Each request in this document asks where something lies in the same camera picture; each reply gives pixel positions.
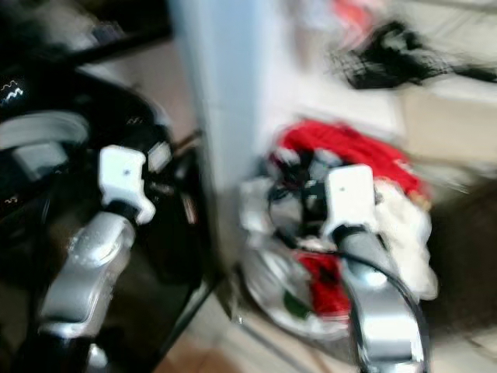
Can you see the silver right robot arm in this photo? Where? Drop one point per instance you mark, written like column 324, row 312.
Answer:
column 380, row 318

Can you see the black washing machine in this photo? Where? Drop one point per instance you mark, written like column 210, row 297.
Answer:
column 178, row 256

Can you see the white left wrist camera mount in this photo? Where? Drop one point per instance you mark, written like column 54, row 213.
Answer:
column 123, row 175

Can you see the silver laundry basket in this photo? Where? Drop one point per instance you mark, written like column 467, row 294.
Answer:
column 268, row 280

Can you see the white cloth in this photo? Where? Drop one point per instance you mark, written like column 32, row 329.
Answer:
column 408, row 233

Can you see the white cabinet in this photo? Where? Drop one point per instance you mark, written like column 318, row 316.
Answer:
column 225, row 93

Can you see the red knitted garment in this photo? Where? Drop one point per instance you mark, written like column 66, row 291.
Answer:
column 342, row 140

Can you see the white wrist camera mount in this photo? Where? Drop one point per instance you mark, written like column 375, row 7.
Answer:
column 123, row 175
column 349, row 198

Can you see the small red item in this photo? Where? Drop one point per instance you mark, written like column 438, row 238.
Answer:
column 357, row 15

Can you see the red printed cloth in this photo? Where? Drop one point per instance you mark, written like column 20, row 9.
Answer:
column 326, row 280

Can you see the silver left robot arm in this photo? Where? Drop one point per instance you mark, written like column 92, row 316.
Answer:
column 85, row 264

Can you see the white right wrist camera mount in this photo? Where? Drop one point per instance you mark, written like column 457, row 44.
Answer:
column 349, row 198

